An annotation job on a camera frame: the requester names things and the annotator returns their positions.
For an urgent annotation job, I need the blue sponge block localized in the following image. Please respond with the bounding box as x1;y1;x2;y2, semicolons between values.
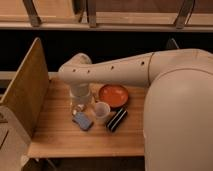
73;112;93;131

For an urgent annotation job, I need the black whiteboard eraser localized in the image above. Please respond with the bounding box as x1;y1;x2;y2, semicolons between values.
106;108;128;132

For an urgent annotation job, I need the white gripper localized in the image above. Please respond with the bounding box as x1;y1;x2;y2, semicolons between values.
70;83;92;115

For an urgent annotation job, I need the white plastic cup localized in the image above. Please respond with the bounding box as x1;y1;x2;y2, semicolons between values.
94;102;111;123

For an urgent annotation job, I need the wooden left side panel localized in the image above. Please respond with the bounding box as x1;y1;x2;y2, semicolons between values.
0;38;49;141

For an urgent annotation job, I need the dark right side panel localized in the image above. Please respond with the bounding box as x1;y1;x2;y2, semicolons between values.
166;38;179;50

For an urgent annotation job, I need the orange round plate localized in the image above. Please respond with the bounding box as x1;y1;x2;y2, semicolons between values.
98;84;129;108

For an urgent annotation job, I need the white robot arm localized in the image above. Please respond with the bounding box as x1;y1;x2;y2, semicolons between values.
58;49;213;171

